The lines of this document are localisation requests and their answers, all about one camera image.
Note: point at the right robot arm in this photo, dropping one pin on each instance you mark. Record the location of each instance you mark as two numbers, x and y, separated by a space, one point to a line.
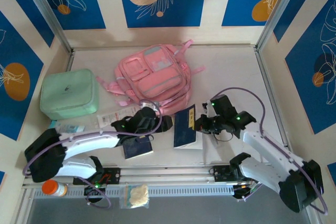
270 150

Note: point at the mint green zip case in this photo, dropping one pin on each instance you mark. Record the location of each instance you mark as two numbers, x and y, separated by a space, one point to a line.
68 93

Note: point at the small navy blue book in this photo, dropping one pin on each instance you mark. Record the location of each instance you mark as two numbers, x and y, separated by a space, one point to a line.
137 151

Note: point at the orange lid bottle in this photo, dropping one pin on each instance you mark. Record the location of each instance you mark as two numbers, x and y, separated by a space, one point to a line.
53 187

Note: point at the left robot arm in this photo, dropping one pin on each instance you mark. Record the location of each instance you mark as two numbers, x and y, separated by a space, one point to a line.
86 140

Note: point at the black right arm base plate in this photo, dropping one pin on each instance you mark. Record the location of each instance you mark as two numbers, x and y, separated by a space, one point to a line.
221 172

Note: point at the large navy blue book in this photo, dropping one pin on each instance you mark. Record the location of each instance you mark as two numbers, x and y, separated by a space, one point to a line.
183 129

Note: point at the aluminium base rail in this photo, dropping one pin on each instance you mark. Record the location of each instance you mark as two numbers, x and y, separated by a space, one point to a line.
170 171

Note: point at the white tube with red print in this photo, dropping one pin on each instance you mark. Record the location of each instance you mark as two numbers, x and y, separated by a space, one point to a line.
107 119

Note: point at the aluminium frame post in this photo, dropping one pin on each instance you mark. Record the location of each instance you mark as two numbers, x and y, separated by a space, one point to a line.
278 11
47 11

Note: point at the light blue tissue packet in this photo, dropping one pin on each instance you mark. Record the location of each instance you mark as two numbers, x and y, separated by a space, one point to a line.
69 128

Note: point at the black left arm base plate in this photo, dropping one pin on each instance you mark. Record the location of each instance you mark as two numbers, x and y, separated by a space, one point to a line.
113 175

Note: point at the pink school backpack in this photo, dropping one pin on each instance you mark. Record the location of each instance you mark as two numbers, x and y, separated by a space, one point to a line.
157 77

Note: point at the clear bag with cream contents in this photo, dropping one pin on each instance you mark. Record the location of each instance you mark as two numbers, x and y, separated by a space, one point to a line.
135 195

